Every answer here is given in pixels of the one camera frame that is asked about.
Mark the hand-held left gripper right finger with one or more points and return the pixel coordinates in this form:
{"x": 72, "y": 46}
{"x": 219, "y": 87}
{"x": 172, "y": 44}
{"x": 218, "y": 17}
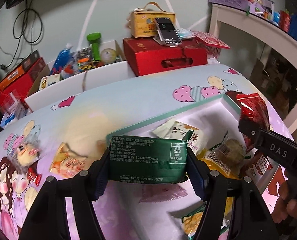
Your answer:
{"x": 197, "y": 177}

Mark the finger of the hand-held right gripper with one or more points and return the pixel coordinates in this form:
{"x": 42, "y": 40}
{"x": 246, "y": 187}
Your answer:
{"x": 251, "y": 131}

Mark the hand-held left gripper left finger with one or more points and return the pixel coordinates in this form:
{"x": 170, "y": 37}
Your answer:
{"x": 102, "y": 177}

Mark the yellow cake packet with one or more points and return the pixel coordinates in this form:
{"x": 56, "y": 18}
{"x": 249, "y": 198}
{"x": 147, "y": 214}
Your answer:
{"x": 211, "y": 161}

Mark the shiny red snack packet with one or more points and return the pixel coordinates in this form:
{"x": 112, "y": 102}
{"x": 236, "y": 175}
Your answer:
{"x": 253, "y": 105}

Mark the brown red biscuit packet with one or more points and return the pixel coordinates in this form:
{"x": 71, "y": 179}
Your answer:
{"x": 259, "y": 167}

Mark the white teal-edged box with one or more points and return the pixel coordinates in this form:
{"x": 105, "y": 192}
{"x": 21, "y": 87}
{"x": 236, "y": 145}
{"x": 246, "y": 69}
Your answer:
{"x": 208, "y": 120}

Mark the beige snack packet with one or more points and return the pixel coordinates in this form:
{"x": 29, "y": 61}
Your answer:
{"x": 178, "y": 132}

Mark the person's right hand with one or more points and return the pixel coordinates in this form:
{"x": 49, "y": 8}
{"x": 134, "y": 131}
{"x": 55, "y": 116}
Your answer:
{"x": 286, "y": 205}

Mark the red rice cracker packet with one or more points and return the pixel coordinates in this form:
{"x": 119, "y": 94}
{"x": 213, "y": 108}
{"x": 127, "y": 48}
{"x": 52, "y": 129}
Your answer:
{"x": 68, "y": 161}

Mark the pink snack packet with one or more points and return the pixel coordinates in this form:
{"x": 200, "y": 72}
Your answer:
{"x": 163, "y": 193}

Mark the yellow green snack packet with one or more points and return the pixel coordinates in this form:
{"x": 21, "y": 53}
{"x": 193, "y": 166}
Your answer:
{"x": 192, "y": 221}

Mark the small red candy packet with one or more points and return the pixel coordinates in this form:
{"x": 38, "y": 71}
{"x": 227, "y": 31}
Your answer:
{"x": 34, "y": 176}

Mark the clear white cake packet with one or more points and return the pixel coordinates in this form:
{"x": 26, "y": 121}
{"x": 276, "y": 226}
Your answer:
{"x": 28, "y": 153}

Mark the flat red packet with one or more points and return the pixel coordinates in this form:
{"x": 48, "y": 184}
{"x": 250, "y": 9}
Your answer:
{"x": 211, "y": 41}

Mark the cardboard box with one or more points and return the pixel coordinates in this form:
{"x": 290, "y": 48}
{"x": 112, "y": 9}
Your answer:
{"x": 106, "y": 76}

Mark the blue tissue box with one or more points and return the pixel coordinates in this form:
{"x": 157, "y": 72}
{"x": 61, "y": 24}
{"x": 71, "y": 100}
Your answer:
{"x": 9, "y": 121}

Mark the white yellow carton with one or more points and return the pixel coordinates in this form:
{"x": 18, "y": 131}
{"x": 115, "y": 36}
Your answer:
{"x": 48, "y": 82}

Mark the white shelf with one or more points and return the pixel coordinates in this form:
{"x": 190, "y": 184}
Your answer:
{"x": 253, "y": 20}

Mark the clear plastic box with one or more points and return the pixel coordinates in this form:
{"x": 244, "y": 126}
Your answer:
{"x": 13, "y": 105}

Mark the red toy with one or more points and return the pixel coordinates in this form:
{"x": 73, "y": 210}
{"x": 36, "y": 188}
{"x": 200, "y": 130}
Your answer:
{"x": 284, "y": 20}

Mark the colourful patterned packet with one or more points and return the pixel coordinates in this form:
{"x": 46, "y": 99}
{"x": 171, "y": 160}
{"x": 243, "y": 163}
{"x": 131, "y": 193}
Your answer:
{"x": 84, "y": 58}

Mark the clear round ball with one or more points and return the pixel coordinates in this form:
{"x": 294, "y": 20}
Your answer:
{"x": 109, "y": 55}

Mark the red gift box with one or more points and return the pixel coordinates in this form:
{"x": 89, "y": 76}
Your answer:
{"x": 153, "y": 57}

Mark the large red box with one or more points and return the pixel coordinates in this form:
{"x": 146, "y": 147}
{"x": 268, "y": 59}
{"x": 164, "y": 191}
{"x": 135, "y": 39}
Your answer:
{"x": 21, "y": 85}

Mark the blue bag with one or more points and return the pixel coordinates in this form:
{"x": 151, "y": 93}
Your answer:
{"x": 61, "y": 60}

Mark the smartphone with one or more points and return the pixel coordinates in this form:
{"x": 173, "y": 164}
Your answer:
{"x": 167, "y": 31}

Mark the green dumbbell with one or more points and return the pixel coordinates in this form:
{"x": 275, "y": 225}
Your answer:
{"x": 94, "y": 46}

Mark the orange box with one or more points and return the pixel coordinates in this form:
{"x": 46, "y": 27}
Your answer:
{"x": 16, "y": 73}

